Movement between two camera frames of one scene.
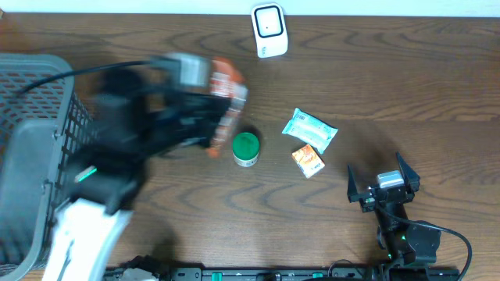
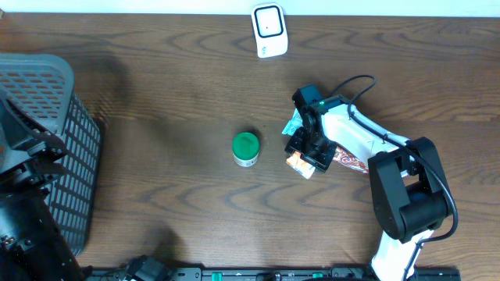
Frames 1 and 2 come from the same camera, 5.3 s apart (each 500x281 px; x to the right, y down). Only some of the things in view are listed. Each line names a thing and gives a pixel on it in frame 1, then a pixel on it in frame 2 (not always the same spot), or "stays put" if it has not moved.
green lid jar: (245, 149) stays put
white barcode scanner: (269, 29) stays put
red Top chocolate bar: (227, 78) to (343, 156)
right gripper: (368, 200) to (319, 160)
